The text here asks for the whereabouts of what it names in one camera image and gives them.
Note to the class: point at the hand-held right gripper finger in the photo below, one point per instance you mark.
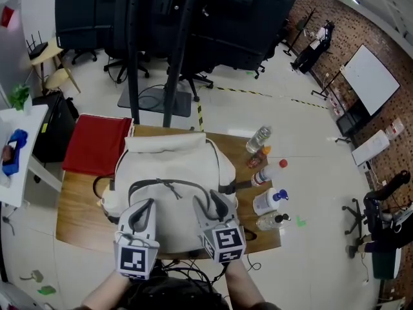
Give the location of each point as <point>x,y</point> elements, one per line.
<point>227,207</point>
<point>202,216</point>

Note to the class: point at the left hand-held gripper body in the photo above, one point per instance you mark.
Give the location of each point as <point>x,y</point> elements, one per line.
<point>134,258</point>

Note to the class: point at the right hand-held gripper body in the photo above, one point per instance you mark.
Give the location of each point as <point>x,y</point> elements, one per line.
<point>226,241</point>

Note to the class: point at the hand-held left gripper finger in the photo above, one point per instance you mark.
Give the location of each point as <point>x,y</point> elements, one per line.
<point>152,221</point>
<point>126,220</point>

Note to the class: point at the cream fabric backpack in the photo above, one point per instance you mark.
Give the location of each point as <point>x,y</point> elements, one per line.
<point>167,163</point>

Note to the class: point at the person's right forearm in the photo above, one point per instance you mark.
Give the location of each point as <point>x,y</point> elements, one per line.
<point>242,283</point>

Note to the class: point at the person's left forearm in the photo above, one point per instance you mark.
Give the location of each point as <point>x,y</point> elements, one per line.
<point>103,292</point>

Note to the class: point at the white pump bottle blue pump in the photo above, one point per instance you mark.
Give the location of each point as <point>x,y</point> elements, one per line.
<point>264,202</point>

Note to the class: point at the clear pump bottle black pump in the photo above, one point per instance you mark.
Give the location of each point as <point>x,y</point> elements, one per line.
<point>267,221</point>

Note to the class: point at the white bottle red cap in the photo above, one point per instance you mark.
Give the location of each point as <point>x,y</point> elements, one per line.
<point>266,174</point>

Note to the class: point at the person's dark clothing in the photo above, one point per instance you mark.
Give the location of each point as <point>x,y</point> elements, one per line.
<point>167,297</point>

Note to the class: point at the brown bottle orange cap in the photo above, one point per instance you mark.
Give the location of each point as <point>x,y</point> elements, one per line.
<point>258,158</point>

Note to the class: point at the clear water bottle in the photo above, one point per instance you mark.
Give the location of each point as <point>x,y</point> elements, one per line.
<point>258,139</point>

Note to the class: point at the red folded cloth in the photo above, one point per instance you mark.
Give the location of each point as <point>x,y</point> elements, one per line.
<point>96,144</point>

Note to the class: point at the small green red toy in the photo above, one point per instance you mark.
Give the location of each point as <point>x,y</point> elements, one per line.
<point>46,290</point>

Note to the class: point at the black cabinet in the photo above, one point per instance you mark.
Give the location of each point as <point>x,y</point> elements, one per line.
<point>55,131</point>

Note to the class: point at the black bag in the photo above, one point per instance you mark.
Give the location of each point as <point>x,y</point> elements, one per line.
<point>72,108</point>

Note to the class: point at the blue plastic tray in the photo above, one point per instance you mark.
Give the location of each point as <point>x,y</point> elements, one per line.
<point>11,168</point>

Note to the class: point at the grey white rounded machine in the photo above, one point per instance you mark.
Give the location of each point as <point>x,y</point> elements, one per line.
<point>13,299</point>

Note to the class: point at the blue crumpled cloth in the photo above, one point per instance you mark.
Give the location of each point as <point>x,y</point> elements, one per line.
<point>20,136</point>

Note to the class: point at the white desk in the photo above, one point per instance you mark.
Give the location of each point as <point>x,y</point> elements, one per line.
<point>32,121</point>

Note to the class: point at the small white box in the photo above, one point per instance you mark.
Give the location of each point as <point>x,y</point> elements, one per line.
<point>365,166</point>

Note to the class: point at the black display stand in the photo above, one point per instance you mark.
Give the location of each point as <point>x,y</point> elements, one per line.
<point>134,76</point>

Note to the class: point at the black storage crate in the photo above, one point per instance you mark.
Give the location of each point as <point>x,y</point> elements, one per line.
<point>346,123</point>

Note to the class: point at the red label bottle pack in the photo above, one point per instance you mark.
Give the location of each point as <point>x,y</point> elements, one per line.
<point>337,103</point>

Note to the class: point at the light wooden stool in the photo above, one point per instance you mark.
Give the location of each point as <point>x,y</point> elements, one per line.
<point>57,78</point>

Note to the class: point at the green bin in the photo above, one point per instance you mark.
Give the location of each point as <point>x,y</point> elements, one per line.
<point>385,265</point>

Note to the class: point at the green potted plant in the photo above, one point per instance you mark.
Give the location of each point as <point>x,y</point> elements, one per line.
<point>19,95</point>

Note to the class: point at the light wooden side table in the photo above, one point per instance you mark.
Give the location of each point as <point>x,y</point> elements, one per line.
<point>48,55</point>

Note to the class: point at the black router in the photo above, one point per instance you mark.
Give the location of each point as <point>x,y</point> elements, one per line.
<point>38,49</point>

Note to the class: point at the white board on stand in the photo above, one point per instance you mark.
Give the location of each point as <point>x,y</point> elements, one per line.
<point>371,79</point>

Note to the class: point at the silver fridge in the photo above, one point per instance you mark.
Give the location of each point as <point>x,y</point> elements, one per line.
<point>13,60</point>

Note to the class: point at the black coat rack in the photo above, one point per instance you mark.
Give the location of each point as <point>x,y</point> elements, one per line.
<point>301,24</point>

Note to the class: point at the red paper sticker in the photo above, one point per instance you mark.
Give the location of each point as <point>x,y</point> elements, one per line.
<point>7,16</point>

